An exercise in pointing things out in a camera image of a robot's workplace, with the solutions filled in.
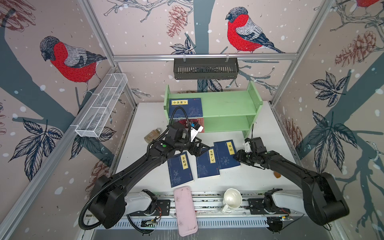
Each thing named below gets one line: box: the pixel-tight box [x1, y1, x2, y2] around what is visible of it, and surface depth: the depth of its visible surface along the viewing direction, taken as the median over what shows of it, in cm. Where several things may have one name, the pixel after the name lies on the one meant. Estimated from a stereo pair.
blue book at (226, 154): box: [213, 139, 241, 170], surface depth 93 cm
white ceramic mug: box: [221, 188, 243, 214], surface depth 75 cm
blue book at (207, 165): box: [196, 147, 221, 179], surface depth 89 cm
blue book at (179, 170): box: [167, 151, 194, 188], surface depth 87 cm
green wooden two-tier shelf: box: [163, 81, 263, 139], surface depth 85 cm
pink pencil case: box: [173, 186, 199, 237], surface depth 71 cm
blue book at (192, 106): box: [168, 98, 203, 119], surface depth 83 cm
